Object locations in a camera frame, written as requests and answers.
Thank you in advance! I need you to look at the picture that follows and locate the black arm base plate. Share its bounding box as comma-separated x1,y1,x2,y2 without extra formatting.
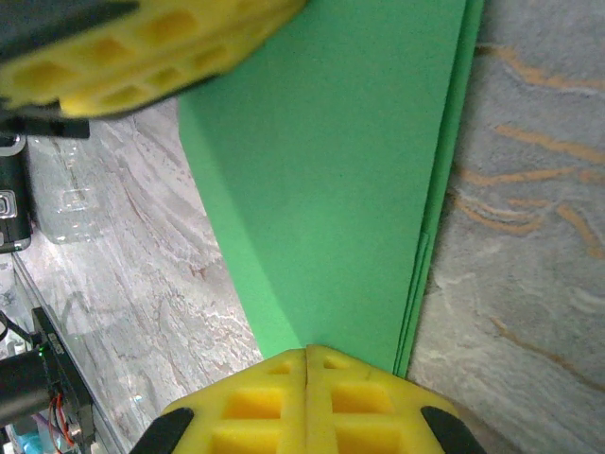
30,306,98,448

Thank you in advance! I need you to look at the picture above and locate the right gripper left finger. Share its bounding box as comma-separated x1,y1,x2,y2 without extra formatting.
134,344,309,454

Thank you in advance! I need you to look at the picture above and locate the green paper sheet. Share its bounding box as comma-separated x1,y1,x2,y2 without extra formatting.
178,0,486,379

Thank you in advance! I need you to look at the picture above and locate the black robot hardware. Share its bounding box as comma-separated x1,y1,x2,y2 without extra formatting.
0,253,131,454

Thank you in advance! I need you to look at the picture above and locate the thin red wire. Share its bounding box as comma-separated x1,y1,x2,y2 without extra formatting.
46,391,79,446

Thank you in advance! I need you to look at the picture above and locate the clear plastic container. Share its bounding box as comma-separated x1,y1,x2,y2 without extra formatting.
27,136,106,246

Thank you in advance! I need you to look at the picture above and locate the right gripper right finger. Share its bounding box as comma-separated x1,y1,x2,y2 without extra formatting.
306,343,488,454

